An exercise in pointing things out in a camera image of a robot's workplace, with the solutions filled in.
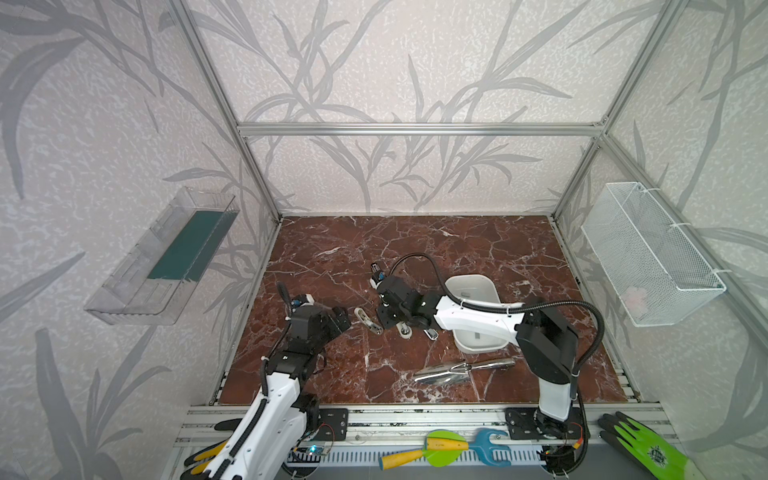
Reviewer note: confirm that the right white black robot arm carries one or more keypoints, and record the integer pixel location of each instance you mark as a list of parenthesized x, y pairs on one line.
[(472, 307)]

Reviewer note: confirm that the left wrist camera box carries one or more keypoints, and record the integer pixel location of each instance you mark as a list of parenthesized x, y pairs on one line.
[(302, 299)]

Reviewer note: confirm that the pink item in basket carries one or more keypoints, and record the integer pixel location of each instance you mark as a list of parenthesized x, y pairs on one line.
[(635, 301)]

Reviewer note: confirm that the left electronics board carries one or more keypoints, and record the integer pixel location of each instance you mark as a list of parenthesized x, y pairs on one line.
[(310, 454)]

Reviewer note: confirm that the blue plastic toy wrench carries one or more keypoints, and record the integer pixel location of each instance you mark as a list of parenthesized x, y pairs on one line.
[(485, 449)]

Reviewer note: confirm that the small beige staple remover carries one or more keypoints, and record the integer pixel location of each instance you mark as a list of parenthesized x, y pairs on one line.
[(366, 320)]

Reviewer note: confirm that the white wire mesh basket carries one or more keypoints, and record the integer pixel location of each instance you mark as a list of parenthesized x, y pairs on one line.
[(639, 244)]

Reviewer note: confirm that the yellow green toy tool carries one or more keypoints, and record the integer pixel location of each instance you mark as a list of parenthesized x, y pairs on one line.
[(441, 448)]

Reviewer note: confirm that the green black work glove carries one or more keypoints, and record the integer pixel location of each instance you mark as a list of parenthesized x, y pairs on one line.
[(646, 449)]

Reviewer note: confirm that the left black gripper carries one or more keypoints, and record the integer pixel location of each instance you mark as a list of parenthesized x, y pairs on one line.
[(336, 318)]

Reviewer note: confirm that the electronics board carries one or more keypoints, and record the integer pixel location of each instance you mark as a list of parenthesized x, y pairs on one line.
[(561, 461), (310, 454)]

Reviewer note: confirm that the clear acrylic wall shelf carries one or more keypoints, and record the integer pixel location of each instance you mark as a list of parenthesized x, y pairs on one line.
[(153, 284)]

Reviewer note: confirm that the white rectangular staple tray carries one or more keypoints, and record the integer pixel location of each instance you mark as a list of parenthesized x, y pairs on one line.
[(479, 288)]

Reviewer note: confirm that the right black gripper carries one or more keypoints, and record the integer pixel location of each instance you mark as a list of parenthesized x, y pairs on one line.
[(383, 297)]

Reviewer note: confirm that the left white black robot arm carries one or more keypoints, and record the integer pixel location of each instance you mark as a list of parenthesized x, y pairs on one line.
[(282, 413)]

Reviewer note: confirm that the yellow work glove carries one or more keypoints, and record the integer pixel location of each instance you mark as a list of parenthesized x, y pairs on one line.
[(196, 464)]

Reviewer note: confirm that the silver metal garden trowel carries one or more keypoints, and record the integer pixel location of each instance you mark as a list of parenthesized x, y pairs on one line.
[(455, 373)]

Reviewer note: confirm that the right electronics board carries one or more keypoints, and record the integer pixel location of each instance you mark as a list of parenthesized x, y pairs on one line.
[(561, 461)]

